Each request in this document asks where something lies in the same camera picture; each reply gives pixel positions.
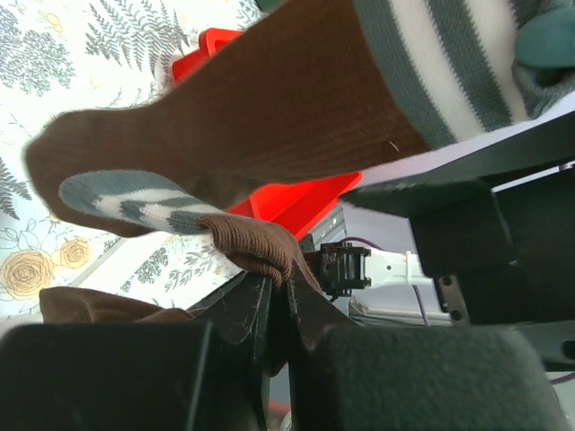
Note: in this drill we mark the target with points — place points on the red plastic tray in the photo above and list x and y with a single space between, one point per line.
305 208

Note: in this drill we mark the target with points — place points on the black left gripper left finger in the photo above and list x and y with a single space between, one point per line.
209 374

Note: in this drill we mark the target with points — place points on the floral table mat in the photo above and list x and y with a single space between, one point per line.
58 56

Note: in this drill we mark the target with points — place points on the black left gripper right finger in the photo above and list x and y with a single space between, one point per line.
346 376

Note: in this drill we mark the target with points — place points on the teal clothes peg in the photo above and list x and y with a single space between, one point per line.
547 41

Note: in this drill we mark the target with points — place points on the brown sock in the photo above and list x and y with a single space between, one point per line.
322 88
149 200

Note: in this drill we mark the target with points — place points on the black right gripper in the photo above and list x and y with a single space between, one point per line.
495 232

